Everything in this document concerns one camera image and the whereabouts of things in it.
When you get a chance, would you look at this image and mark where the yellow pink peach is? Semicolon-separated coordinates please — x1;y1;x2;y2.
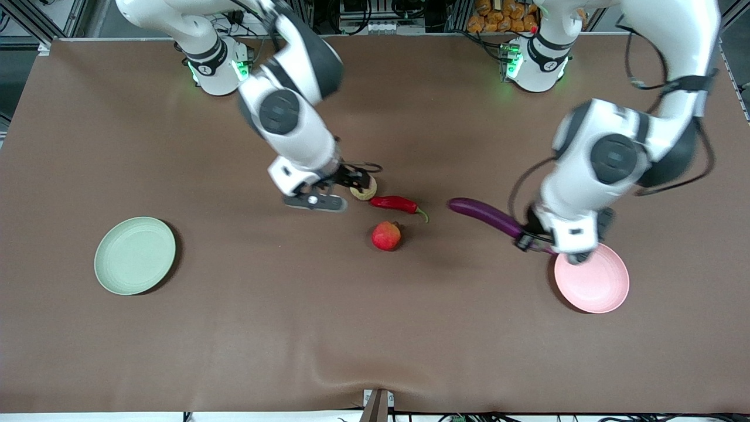
350;175;377;201

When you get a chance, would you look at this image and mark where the red chili pepper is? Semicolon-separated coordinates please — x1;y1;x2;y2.
369;195;430;224

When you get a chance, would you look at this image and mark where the purple eggplant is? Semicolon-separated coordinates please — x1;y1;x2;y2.
448;198;554;254

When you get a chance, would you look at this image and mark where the red apple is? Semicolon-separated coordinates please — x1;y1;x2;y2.
371;221;403;251

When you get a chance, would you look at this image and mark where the pink plate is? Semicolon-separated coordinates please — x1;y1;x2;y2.
554;243;630;314

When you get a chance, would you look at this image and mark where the brown table cloth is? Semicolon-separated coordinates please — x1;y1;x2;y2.
0;32;750;414

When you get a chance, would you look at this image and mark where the pile of orange items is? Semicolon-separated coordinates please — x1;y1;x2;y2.
467;0;541;33

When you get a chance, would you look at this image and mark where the green plate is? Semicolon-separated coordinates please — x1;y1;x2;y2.
94;216;176;295

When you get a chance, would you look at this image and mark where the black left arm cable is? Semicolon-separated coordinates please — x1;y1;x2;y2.
508;18;717;247

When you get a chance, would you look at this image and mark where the metal table edge bracket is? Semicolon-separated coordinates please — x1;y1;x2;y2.
359;389;395;422

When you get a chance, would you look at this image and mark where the aluminium frame strut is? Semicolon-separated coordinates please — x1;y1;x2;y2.
718;0;750;42
0;0;88;56

